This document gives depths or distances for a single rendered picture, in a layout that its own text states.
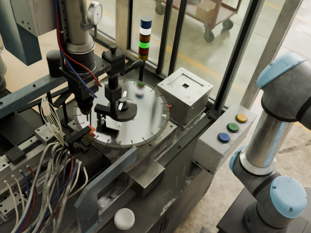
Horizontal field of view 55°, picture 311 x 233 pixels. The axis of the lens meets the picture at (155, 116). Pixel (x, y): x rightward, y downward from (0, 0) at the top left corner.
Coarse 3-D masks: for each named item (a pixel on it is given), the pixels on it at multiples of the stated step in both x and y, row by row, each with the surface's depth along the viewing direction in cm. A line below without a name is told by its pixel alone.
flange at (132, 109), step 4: (132, 100) 114; (108, 104) 111; (128, 104) 110; (132, 104) 112; (136, 104) 113; (124, 108) 109; (128, 108) 111; (132, 108) 111; (136, 108) 111; (120, 112) 109; (124, 112) 109; (128, 112) 109; (132, 112) 110; (136, 112) 110; (120, 116) 108; (124, 116) 108; (128, 116) 108; (132, 116) 109
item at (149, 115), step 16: (128, 80) 123; (128, 96) 117; (144, 96) 117; (80, 112) 108; (144, 112) 112; (160, 112) 112; (96, 128) 104; (112, 128) 105; (128, 128) 106; (144, 128) 107; (160, 128) 107; (128, 144) 101
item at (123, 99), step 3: (123, 96) 109; (120, 99) 107; (123, 99) 107; (126, 99) 108; (120, 102) 107; (123, 102) 107; (126, 102) 108; (129, 102) 108; (132, 102) 108; (135, 102) 108; (120, 105) 106; (123, 105) 108; (120, 108) 105
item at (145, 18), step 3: (144, 15) 118; (141, 18) 116; (144, 18) 117; (147, 18) 117; (150, 18) 117; (141, 21) 117; (144, 21) 116; (147, 21) 115; (150, 21) 116; (141, 24) 117; (144, 24) 116; (147, 24) 116; (150, 24) 117; (144, 27) 117; (147, 27) 117
